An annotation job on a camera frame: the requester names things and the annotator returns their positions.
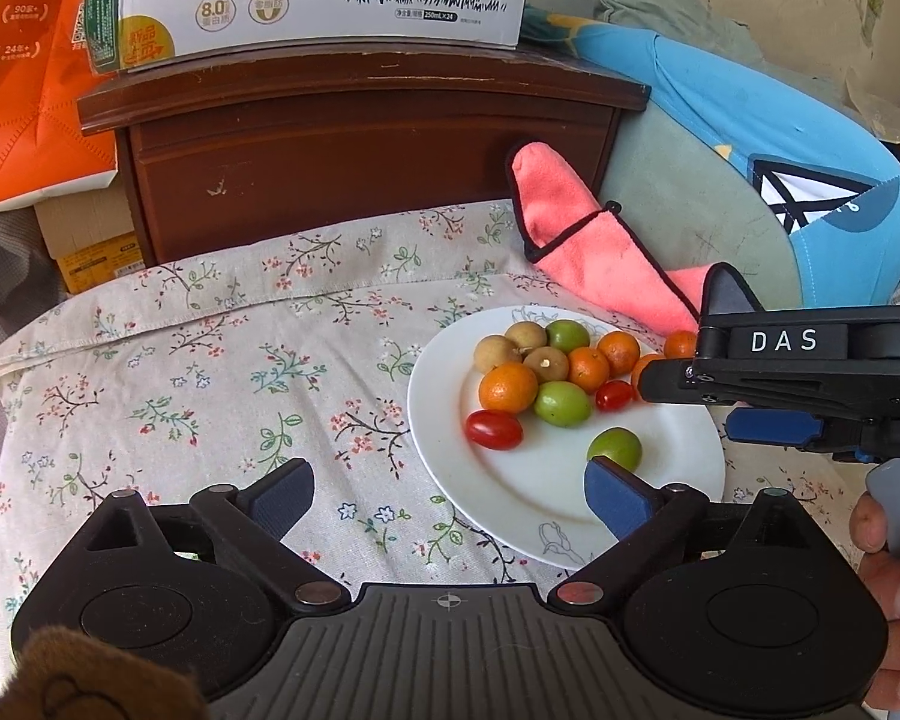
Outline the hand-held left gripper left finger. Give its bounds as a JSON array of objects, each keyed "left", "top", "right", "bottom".
[{"left": 52, "top": 459, "right": 350, "bottom": 612}]

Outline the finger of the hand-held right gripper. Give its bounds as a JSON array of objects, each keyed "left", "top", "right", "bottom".
[
  {"left": 636, "top": 358, "right": 871, "bottom": 418},
  {"left": 726, "top": 409, "right": 871, "bottom": 460}
]

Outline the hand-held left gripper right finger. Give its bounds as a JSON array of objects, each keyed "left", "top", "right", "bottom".
[{"left": 547, "top": 456, "right": 845, "bottom": 608}]

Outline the green jujube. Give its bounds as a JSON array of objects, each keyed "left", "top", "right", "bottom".
[
  {"left": 535, "top": 381, "right": 593, "bottom": 428},
  {"left": 545, "top": 319, "right": 591, "bottom": 353},
  {"left": 586, "top": 427, "right": 643, "bottom": 472}
]

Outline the red cherry tomato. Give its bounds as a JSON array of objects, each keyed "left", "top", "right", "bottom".
[
  {"left": 595, "top": 379, "right": 635, "bottom": 413},
  {"left": 464, "top": 409, "right": 524, "bottom": 451}
]

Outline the white plate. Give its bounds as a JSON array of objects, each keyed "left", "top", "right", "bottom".
[{"left": 407, "top": 305, "right": 726, "bottom": 569}]

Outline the brown longan with stem mark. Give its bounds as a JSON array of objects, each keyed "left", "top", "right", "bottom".
[{"left": 523, "top": 346, "right": 571, "bottom": 384}]

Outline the floral tablecloth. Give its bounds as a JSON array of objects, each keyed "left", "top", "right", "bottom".
[{"left": 0, "top": 199, "right": 871, "bottom": 593}]

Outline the pink cloth with black trim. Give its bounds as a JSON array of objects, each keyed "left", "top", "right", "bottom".
[{"left": 505, "top": 141, "right": 766, "bottom": 335}]

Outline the brown fuzzy cloth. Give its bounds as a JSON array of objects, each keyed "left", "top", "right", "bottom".
[{"left": 0, "top": 628, "right": 211, "bottom": 720}]

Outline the blue plush toy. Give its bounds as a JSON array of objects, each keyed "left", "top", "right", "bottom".
[{"left": 570, "top": 19, "right": 900, "bottom": 308}]

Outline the tan and yellow cardboard box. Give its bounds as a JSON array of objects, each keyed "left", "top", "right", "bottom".
[{"left": 34, "top": 184, "right": 147, "bottom": 295}]

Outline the dark wooden nightstand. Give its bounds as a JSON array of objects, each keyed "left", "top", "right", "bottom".
[{"left": 77, "top": 41, "right": 652, "bottom": 267}]

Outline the grey waffle cloth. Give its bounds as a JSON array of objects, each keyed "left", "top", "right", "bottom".
[{"left": 0, "top": 210, "right": 68, "bottom": 361}]

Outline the orange and white box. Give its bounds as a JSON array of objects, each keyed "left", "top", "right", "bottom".
[{"left": 0, "top": 0, "right": 121, "bottom": 212}]

